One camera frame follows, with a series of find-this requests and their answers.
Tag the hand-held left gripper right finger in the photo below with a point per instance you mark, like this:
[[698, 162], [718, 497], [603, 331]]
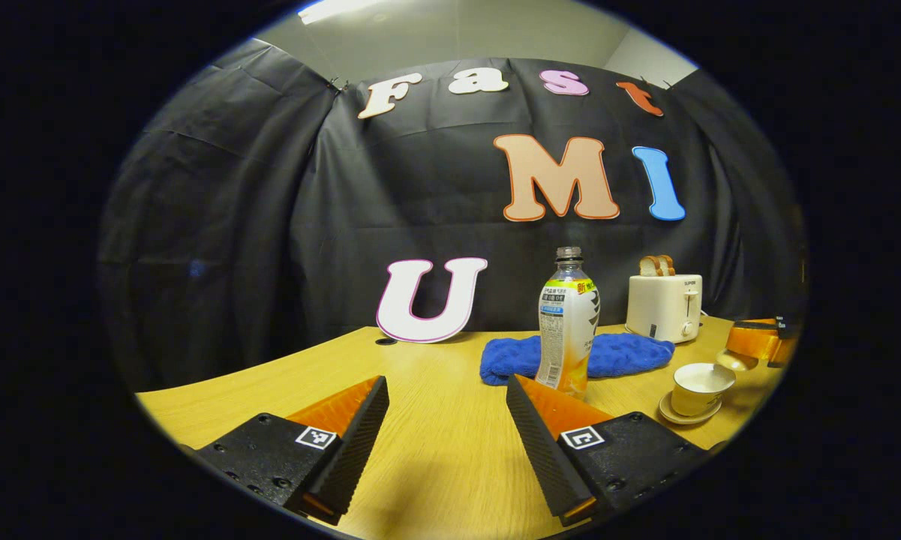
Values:
[[540, 457]]

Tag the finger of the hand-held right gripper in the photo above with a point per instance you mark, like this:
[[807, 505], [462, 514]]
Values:
[[784, 351], [754, 341]]

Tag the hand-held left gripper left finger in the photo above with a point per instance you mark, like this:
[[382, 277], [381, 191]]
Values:
[[360, 442]]

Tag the cream teacup lid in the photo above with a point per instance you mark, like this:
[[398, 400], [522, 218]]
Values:
[[735, 361]]

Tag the cream porcelain teacup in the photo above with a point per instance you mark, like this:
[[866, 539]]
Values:
[[698, 394]]

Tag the clear plastic water bottle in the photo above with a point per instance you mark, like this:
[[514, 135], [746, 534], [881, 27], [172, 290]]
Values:
[[566, 330]]

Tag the white toaster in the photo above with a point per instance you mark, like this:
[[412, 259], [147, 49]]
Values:
[[660, 307]]

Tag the cream porcelain saucer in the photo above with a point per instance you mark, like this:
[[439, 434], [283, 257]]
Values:
[[675, 415]]

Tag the toast slice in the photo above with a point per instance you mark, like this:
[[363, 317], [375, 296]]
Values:
[[668, 264], [649, 266]]

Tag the blue towel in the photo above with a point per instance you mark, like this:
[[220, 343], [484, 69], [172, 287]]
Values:
[[630, 352]]

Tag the black backdrop cloth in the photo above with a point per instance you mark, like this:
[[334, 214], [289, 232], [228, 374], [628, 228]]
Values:
[[270, 225]]

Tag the ceiling light panel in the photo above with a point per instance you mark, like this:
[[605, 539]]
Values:
[[341, 9]]

